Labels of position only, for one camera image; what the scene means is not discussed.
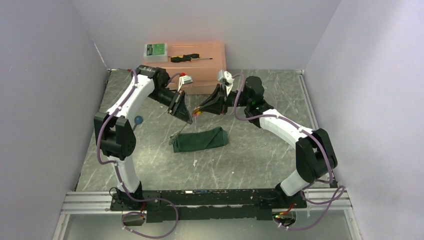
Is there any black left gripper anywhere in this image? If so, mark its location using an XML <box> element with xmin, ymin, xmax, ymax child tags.
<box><xmin>148</xmin><ymin>87</ymin><xmax>193</xmax><ymax>125</ymax></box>

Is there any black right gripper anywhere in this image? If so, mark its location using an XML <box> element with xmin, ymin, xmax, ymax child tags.
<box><xmin>199</xmin><ymin>84</ymin><xmax>251</xmax><ymax>116</ymax></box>

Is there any blue plastic spoon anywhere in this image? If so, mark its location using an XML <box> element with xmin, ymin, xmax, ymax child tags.
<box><xmin>132</xmin><ymin>115</ymin><xmax>144</xmax><ymax>131</ymax></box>

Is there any green cloth napkin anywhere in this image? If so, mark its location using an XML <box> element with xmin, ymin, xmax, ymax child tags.
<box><xmin>171</xmin><ymin>126</ymin><xmax>230</xmax><ymax>153</ymax></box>

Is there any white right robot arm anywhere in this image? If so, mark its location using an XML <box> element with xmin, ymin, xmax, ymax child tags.
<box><xmin>195</xmin><ymin>76</ymin><xmax>338</xmax><ymax>208</ymax></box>

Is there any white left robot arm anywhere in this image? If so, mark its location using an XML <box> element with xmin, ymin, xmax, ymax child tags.
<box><xmin>93</xmin><ymin>65</ymin><xmax>193</xmax><ymax>210</ymax></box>

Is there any black yellow screwdriver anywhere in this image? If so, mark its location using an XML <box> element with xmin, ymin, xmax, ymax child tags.
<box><xmin>168</xmin><ymin>53</ymin><xmax>213</xmax><ymax>63</ymax></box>

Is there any pink plastic toolbox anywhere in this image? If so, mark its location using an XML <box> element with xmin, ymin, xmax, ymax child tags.
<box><xmin>141</xmin><ymin>41</ymin><xmax>227</xmax><ymax>95</ymax></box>

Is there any green white small box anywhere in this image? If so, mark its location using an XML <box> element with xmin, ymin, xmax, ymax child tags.
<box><xmin>143</xmin><ymin>43</ymin><xmax>168</xmax><ymax>63</ymax></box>

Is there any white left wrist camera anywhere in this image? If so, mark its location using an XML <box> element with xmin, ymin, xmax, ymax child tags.
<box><xmin>177</xmin><ymin>73</ymin><xmax>193</xmax><ymax>91</ymax></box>

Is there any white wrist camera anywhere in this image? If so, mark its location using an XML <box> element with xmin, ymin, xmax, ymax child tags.
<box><xmin>177</xmin><ymin>73</ymin><xmax>193</xmax><ymax>91</ymax></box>
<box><xmin>217</xmin><ymin>70</ymin><xmax>234</xmax><ymax>96</ymax></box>

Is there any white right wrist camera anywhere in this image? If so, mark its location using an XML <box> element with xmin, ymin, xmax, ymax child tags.
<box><xmin>217</xmin><ymin>70</ymin><xmax>234</xmax><ymax>96</ymax></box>

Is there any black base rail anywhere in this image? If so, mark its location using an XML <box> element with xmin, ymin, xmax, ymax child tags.
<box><xmin>110</xmin><ymin>188</ymin><xmax>307</xmax><ymax>223</ymax></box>

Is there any aluminium frame rail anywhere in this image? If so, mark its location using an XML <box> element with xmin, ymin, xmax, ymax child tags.
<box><xmin>61</xmin><ymin>188</ymin><xmax>352</xmax><ymax>214</ymax></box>

